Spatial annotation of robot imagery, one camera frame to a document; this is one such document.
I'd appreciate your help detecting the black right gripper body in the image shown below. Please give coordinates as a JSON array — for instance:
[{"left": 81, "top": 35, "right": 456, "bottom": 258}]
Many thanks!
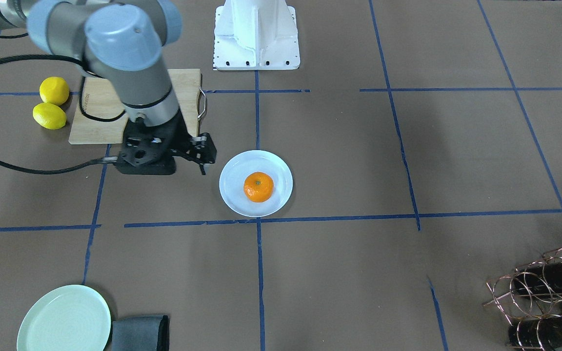
[{"left": 115, "top": 111, "right": 197, "bottom": 176}]

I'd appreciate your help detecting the light blue plate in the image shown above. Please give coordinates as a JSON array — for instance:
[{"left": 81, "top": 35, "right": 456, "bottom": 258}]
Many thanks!
[{"left": 219, "top": 150, "right": 294, "bottom": 217}]

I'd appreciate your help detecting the orange fruit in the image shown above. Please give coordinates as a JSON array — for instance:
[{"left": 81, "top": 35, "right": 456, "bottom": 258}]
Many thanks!
[{"left": 243, "top": 172, "right": 275, "bottom": 203}]

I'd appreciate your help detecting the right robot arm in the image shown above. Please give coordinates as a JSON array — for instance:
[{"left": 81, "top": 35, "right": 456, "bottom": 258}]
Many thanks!
[{"left": 0, "top": 0, "right": 217, "bottom": 175}]

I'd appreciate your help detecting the light green plate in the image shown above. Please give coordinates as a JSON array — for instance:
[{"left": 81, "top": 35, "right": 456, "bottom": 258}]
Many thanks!
[{"left": 16, "top": 285, "right": 112, "bottom": 351}]

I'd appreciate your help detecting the wooden cutting board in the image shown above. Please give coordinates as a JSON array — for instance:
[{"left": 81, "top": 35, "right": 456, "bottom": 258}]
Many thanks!
[{"left": 68, "top": 69, "right": 206, "bottom": 145}]

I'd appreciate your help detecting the lower yellow lemon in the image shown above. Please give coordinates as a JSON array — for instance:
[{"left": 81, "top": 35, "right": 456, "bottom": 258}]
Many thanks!
[{"left": 33, "top": 102, "right": 67, "bottom": 130}]

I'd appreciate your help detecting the yellow lemon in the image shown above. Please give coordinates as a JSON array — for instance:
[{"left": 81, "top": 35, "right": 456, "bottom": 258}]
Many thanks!
[
  {"left": 33, "top": 102, "right": 67, "bottom": 130},
  {"left": 39, "top": 77, "right": 71, "bottom": 106}
]

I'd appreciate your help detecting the upper yellow lemon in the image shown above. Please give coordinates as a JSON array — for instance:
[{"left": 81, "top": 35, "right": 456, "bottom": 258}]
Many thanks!
[{"left": 39, "top": 77, "right": 71, "bottom": 106}]

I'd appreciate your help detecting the dark green wine bottle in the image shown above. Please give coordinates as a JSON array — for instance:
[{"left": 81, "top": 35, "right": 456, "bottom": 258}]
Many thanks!
[{"left": 513, "top": 262, "right": 562, "bottom": 298}]

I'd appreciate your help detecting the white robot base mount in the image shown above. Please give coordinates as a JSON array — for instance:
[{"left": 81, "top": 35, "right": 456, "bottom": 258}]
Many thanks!
[{"left": 213, "top": 0, "right": 301, "bottom": 71}]

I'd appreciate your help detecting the copper wire bottle rack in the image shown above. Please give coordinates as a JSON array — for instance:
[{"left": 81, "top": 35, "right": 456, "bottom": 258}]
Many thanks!
[{"left": 485, "top": 247, "right": 562, "bottom": 351}]

